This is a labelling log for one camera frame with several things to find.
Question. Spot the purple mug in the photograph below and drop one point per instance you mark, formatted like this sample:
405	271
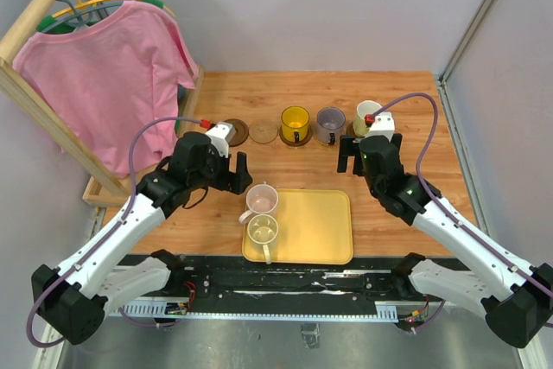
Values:
331	117

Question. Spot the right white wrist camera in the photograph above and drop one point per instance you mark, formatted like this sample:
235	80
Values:
382	125

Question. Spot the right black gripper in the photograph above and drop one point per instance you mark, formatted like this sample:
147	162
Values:
350	147

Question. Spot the green garment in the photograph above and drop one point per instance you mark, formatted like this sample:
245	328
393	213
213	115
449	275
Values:
157	3

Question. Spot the pink mug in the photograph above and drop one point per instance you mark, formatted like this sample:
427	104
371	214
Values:
260	199

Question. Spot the brown wooden coaster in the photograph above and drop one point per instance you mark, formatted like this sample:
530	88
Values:
299	143
241	131
350	131

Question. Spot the white green mug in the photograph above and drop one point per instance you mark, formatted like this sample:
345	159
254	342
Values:
360	128

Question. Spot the aluminium frame post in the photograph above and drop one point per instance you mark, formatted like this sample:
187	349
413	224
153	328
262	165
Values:
480	15

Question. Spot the grey clothes hanger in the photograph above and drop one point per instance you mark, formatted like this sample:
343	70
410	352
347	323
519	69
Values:
78	17

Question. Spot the woven rattan coaster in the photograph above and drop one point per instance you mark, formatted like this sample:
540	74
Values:
262	131
327	136

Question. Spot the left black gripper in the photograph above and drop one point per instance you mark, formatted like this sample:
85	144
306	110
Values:
236	182

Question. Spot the cream mug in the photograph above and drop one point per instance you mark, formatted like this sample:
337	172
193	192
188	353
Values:
262	231

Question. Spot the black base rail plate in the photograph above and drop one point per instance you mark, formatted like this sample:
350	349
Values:
231	287

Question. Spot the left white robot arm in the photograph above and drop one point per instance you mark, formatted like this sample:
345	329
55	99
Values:
75	296

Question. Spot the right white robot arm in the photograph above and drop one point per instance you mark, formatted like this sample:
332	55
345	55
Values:
513	296

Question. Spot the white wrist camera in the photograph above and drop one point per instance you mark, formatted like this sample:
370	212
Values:
382	125
221	135

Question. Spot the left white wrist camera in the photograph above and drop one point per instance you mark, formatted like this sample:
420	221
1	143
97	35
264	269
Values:
221	135

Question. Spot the pink t-shirt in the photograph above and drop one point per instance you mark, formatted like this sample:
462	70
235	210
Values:
115	83

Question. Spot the yellow plastic tray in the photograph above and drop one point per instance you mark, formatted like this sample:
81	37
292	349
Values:
315	227

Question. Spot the yellow transparent mug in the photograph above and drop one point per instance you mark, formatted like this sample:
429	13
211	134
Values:
295	122

